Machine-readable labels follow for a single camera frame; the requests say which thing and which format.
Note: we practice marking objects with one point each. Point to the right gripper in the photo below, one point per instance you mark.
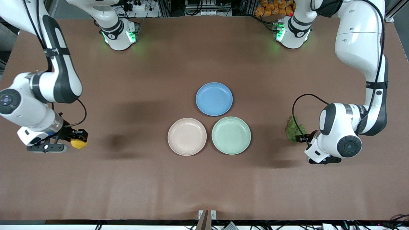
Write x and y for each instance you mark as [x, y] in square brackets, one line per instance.
[67, 132]

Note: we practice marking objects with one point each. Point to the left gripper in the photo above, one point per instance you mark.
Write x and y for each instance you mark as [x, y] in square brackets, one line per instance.
[308, 138]

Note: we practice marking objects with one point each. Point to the yellow lemon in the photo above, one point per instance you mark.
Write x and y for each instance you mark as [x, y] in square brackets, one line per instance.
[79, 144]

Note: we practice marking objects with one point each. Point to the green lettuce leaf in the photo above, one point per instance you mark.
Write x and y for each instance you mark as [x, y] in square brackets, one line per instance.
[292, 129]

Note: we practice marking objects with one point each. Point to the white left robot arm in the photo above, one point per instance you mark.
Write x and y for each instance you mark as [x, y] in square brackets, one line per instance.
[358, 38]

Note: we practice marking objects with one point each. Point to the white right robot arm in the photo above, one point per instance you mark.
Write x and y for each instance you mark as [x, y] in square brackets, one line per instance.
[32, 110]

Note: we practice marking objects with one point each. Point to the pale green round plate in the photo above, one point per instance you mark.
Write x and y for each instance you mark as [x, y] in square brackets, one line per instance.
[231, 135]

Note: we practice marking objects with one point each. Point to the blue round plate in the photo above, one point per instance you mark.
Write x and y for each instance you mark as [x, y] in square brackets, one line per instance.
[214, 99]

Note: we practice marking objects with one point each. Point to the beige round plate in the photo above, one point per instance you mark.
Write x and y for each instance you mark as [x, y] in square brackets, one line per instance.
[187, 136]

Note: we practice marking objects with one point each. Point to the brown bar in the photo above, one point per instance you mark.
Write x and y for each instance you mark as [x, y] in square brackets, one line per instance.
[204, 223]

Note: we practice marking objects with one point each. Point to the orange snack bag pile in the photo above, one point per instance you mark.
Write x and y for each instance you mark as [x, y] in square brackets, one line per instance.
[268, 8]

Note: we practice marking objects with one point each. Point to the white power strip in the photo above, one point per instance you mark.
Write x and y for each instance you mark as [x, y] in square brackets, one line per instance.
[137, 6]

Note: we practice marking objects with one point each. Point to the grey metal bracket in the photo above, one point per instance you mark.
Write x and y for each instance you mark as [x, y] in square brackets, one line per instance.
[200, 214]

